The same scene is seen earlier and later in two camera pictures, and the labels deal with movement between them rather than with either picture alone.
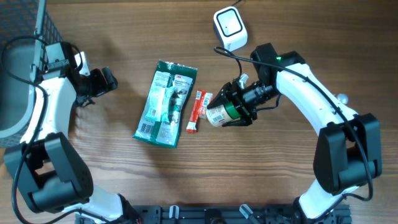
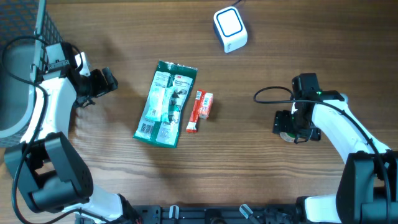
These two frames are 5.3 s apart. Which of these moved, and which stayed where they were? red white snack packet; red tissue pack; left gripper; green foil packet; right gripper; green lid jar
Moved: green lid jar; right gripper
Stayed: red white snack packet; red tissue pack; left gripper; green foil packet
